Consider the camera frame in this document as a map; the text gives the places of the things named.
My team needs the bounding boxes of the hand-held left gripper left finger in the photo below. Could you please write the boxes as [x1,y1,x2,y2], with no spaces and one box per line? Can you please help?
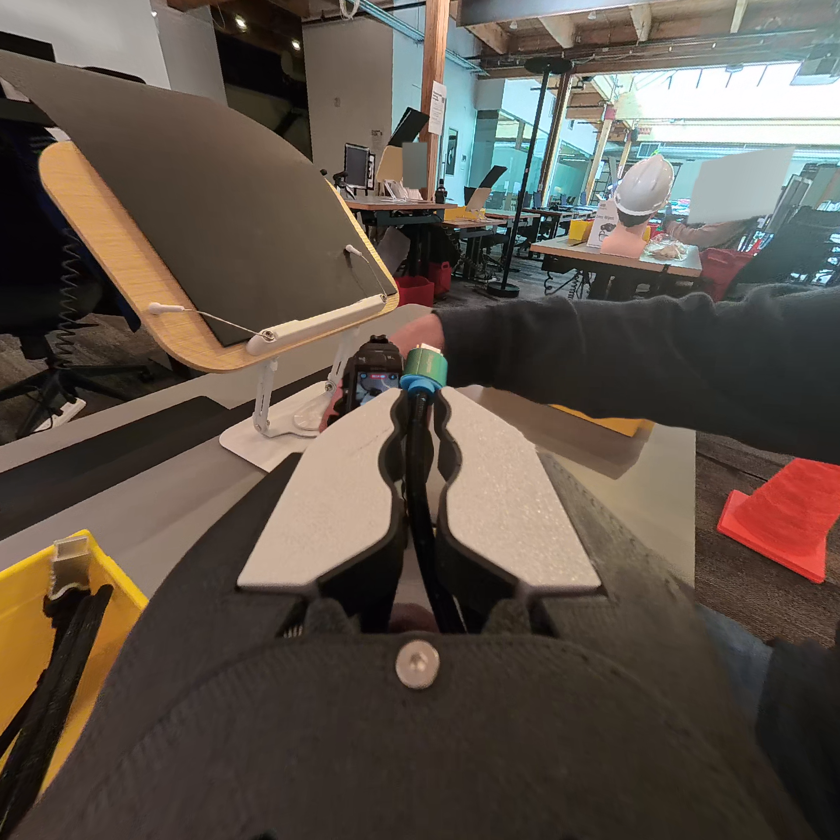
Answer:
[236,387,404,601]

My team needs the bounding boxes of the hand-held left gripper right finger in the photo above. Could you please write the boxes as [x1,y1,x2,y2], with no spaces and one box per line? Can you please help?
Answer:
[434,387,602,605]

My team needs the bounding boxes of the black braided hdmi cable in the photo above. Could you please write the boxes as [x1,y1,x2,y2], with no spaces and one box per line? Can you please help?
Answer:
[0,672,53,759]
[399,343,468,635]
[0,584,114,821]

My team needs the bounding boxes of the yellow plastic bin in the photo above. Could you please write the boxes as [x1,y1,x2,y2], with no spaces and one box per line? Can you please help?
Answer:
[0,529,149,824]
[550,402,656,439]

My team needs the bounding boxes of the person's right forearm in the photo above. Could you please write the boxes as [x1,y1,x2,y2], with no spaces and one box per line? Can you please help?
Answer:
[433,282,840,463]

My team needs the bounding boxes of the white tablet stand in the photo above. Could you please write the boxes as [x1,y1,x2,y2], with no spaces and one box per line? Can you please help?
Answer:
[150,244,401,473]

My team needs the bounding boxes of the long wooden desk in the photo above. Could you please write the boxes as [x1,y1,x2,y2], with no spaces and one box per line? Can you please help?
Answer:
[344,197,460,214]

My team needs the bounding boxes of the black monitor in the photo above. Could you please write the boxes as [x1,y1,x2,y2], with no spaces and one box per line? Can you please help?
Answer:
[387,107,431,148]

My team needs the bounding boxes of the person's blue jeans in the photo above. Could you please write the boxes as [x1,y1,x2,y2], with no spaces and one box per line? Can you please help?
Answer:
[696,604,775,723]

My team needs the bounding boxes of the orange traffic cone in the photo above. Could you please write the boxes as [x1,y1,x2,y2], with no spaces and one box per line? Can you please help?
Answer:
[717,458,840,585]

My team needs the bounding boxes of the light wooden desk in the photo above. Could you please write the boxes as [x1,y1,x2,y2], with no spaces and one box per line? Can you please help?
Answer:
[530,236,703,277]

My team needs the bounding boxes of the white power strip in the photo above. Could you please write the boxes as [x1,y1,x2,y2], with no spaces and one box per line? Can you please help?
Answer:
[33,395,88,434]

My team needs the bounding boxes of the mannequin head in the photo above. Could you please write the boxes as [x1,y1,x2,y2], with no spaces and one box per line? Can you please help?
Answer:
[600,210,651,257]

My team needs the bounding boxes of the white hard hat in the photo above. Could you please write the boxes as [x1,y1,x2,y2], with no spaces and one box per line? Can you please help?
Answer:
[613,154,676,216]

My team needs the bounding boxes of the black office chair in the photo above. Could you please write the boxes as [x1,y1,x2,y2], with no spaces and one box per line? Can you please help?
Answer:
[0,121,155,437]

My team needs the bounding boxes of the person's dark jacket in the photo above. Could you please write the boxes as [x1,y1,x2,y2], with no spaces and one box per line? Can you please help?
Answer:
[755,623,840,840]

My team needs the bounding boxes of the wooden post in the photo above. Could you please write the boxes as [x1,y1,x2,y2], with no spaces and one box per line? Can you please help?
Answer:
[420,0,450,201]

